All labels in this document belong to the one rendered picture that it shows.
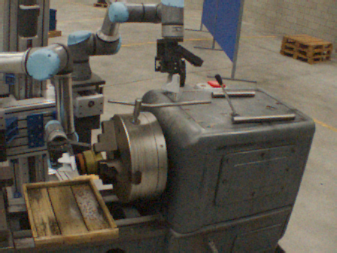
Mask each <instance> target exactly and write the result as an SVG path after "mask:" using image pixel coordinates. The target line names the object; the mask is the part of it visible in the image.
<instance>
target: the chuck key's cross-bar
mask: <svg viewBox="0 0 337 253"><path fill-rule="evenodd" d="M108 102H109V103H117V104H121V105H134V106H135V102H127V101H122V100H118V99H117V100H113V99H108ZM210 103H211V100H210V99H209V100H202V101H194V102H173V103H166V104H144V103H142V104H141V107H147V108H160V107H175V106H182V105H203V104H210Z"/></svg>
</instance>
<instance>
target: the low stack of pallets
mask: <svg viewBox="0 0 337 253"><path fill-rule="evenodd" d="M288 40H289V41H288ZM281 43H282V44H281V50H280V53H281V55H285V56H286V55H288V54H289V55H291V54H293V59H303V58H306V59H308V61H307V64H310V65H313V64H317V63H321V62H326V61H330V60H331V53H332V48H333V43H330V42H328V41H324V40H321V39H318V38H313V37H310V36H308V35H287V36H286V35H283V40H282V42H281ZM324 45H328V47H325V46H324ZM324 51H326V53H323V52H324ZM322 57H326V59H322ZM313 58H315V59H316V61H314V60H313Z"/></svg>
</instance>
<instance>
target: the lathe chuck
mask: <svg viewBox="0 0 337 253"><path fill-rule="evenodd" d="M133 117H134V116H133V113H128V114H114V125H115V130H116V140H117V146H118V148H119V149H117V150H116V151H106V159H114V158H119V157H120V158H122V161H123V162H124V163H125V164H126V166H127V167H128V169H130V172H132V173H136V171H139V172H140V173H141V177H140V182H139V183H138V184H135V182H134V183H131V182H130V181H122V182H118V181H117V180H116V179H114V182H113V185H112V188H113V189H114V193H115V194H116V195H117V198H118V199H119V200H120V201H121V202H122V203H130V202H138V201H142V200H149V199H150V198H151V197H152V196H153V194H154V193H155V190H156V185H157V181H158V174H159V162H158V155H157V149H156V140H155V138H154V135H153V130H152V128H151V126H150V123H149V122H148V120H147V118H146V117H145V116H144V115H143V114H142V113H140V115H139V116H138V120H139V121H140V123H138V124H134V123H132V122H130V120H131V119H133ZM140 198H144V199H142V200H138V201H135V200H137V199H140Z"/></svg>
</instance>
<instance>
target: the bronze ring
mask: <svg viewBox="0 0 337 253"><path fill-rule="evenodd" d="M74 158H75V163H76V167H77V172H78V174H79V175H85V174H87V175H93V174H95V175H98V166H99V160H104V159H103V156H102V153H101V152H100V151H99V152H96V153H94V150H93V149H90V150H89V151H84V152H82V153H81V154H76V155H75V156H74Z"/></svg>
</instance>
